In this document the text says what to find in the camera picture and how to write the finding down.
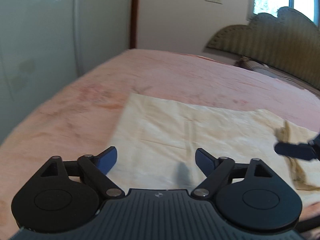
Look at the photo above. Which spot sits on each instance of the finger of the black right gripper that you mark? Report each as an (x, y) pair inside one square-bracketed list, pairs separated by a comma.
[(307, 151)]

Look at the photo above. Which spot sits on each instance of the striped pillow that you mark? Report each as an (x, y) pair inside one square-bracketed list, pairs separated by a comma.
[(249, 64)]

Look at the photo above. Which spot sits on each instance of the brown wooden door frame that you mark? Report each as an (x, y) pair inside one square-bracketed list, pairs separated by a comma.
[(133, 24)]

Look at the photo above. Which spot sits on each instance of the pink bed blanket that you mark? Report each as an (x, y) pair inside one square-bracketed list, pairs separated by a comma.
[(81, 118)]

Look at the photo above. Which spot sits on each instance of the cream white pants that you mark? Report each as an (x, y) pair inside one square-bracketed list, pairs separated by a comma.
[(156, 140)]

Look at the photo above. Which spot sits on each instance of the olive green padded headboard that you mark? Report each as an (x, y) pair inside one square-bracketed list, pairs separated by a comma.
[(288, 42)]

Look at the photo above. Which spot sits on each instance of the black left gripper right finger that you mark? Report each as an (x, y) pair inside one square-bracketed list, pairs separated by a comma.
[(250, 196)]

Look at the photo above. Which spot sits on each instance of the white wardrobe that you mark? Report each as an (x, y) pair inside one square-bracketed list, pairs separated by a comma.
[(47, 44)]

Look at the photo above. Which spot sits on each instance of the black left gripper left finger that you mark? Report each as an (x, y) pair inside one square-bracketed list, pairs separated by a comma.
[(64, 195)]

